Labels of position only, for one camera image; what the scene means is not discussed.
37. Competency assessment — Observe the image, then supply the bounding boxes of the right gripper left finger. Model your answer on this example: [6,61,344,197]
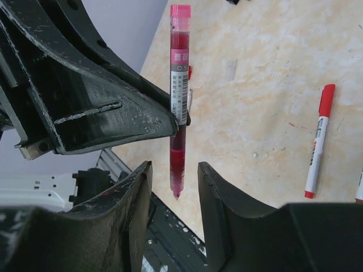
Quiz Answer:
[1,161,153,271]

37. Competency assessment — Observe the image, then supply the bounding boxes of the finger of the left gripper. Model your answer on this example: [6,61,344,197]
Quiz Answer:
[1,1,178,155]

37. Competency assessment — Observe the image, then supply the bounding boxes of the dark red pen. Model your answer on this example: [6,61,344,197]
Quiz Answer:
[170,5,191,199]

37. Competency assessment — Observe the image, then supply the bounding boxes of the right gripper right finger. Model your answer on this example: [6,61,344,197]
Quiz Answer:
[198,162,362,271]

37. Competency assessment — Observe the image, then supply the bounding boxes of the white pen blue markings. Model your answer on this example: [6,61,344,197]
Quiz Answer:
[355,170,363,203]

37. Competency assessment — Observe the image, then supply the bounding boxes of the white pen red end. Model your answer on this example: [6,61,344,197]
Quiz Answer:
[187,89,193,110]

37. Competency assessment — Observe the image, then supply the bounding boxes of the white pen red tip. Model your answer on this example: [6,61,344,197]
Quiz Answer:
[304,83,336,199]

